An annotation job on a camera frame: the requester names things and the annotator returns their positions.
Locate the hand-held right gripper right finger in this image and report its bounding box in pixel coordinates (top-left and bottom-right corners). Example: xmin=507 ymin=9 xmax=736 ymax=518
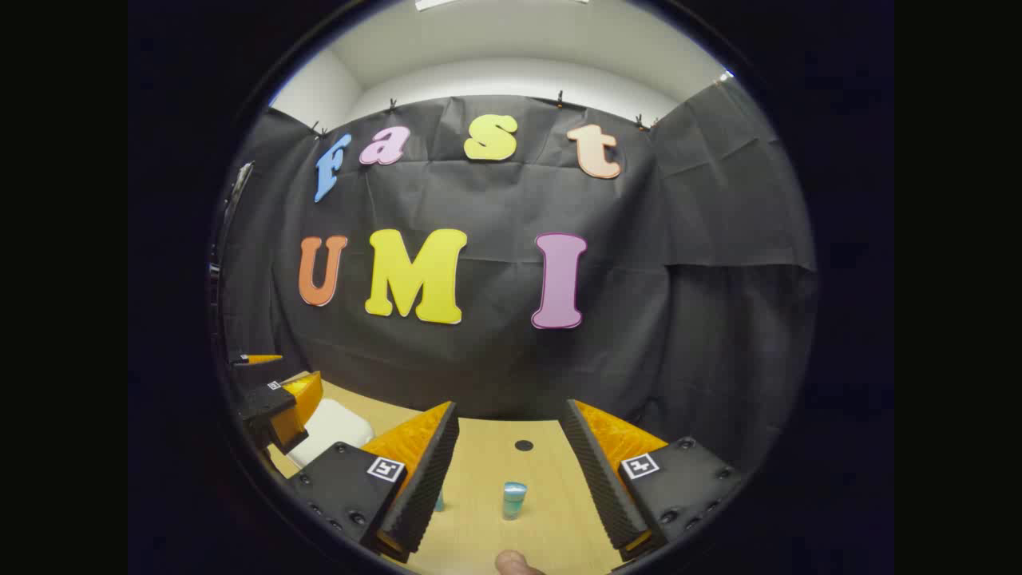
xmin=561 ymin=399 xmax=747 ymax=562

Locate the black backdrop cloth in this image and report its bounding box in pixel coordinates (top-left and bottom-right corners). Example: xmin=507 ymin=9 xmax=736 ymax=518
xmin=212 ymin=80 xmax=819 ymax=480

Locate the white suitcase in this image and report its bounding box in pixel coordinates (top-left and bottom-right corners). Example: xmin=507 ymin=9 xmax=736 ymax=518
xmin=286 ymin=398 xmax=376 ymax=470

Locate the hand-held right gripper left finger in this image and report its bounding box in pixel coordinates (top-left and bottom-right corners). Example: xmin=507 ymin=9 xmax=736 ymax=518
xmin=286 ymin=401 xmax=461 ymax=565

